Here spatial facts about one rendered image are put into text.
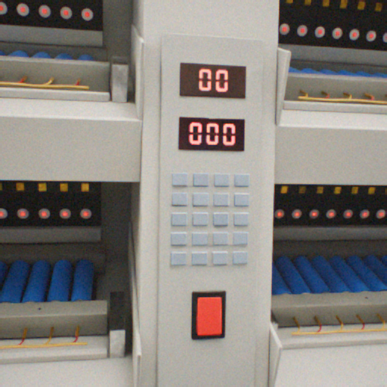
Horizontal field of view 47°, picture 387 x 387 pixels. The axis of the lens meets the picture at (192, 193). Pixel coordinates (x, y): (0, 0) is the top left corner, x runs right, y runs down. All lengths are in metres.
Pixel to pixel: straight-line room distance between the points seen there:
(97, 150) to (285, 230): 0.27
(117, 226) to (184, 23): 0.26
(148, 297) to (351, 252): 0.28
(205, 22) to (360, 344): 0.29
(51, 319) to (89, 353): 0.04
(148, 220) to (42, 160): 0.08
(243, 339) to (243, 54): 0.20
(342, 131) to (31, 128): 0.22
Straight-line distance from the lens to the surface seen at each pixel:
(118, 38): 0.52
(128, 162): 0.32
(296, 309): 0.42
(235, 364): 0.34
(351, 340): 0.43
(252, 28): 0.33
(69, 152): 0.31
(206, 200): 0.31
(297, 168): 0.34
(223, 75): 0.32
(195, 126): 0.31
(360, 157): 0.36
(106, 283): 0.46
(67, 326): 0.39
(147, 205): 0.31
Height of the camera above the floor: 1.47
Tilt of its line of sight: 3 degrees down
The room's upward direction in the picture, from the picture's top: 1 degrees clockwise
